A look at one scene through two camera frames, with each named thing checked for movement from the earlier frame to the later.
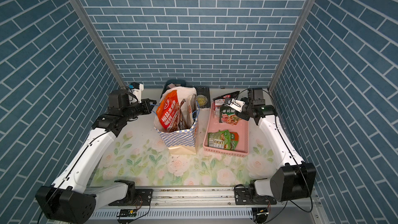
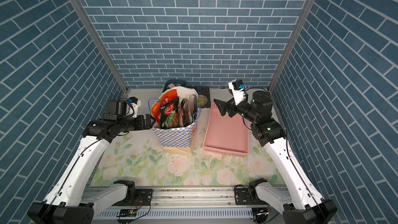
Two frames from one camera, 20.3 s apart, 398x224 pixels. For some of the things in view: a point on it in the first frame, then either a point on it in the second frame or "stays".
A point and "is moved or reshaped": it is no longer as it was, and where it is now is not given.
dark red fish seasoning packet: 181,121 is moved or reshaped
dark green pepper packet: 227,114 to 169,114
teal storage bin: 182,83 stays
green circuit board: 128,212 stays
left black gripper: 147,108 to 142,125
